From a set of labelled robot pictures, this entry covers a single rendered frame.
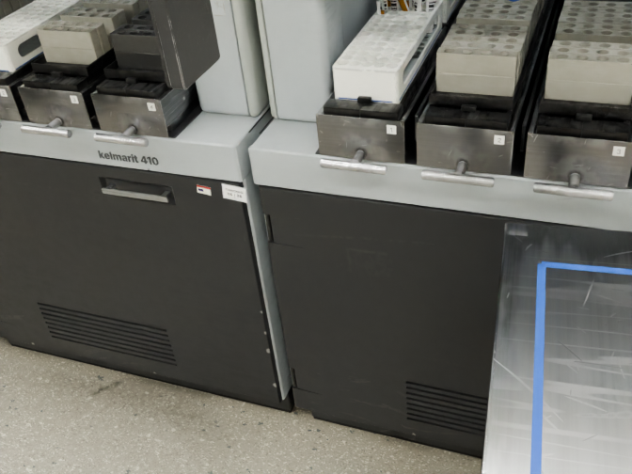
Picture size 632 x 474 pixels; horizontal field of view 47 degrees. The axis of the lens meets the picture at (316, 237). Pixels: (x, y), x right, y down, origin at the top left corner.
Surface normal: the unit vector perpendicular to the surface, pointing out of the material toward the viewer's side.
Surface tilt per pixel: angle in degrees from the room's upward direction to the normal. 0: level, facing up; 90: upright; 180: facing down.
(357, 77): 90
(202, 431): 0
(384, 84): 90
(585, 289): 0
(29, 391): 0
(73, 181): 90
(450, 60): 90
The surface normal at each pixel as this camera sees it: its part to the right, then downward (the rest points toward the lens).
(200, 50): 0.93, 0.14
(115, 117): -0.35, 0.59
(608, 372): -0.09, -0.80
